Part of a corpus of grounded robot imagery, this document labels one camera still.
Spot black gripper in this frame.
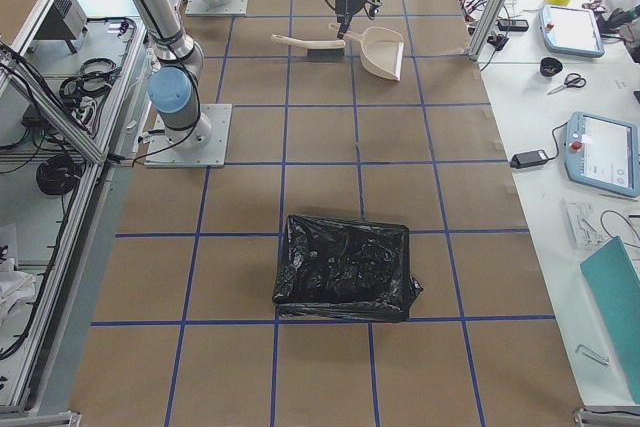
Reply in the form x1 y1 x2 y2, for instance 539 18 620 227
334 0 352 39

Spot white plastic dustpan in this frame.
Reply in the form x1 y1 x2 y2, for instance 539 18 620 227
344 27 404 81

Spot pink bin black bag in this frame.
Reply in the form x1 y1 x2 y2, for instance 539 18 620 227
272 215 422 323

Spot black phone device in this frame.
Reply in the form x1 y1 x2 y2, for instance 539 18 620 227
497 19 529 32

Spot far teach pendant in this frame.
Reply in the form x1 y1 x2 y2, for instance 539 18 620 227
538 5 605 58

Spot teach pendant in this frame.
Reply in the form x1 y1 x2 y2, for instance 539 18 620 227
538 5 605 58
564 112 639 198

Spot black power brick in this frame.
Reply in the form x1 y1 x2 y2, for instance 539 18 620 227
509 150 549 169

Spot grey control box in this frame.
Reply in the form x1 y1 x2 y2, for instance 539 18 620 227
34 0 88 54

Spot near teach pendant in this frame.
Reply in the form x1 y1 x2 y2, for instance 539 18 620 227
564 112 639 198

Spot teal folder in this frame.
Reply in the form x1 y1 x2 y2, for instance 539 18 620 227
580 237 639 403

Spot silver allen key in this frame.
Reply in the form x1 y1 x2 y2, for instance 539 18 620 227
575 344 610 366

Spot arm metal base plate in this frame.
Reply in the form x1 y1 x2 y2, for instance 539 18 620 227
186 0 249 17
144 104 232 168

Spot black handled scissors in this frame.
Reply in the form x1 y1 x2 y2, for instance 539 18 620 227
548 72 587 95

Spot black coiled cable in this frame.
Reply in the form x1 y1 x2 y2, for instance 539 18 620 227
35 154 84 197

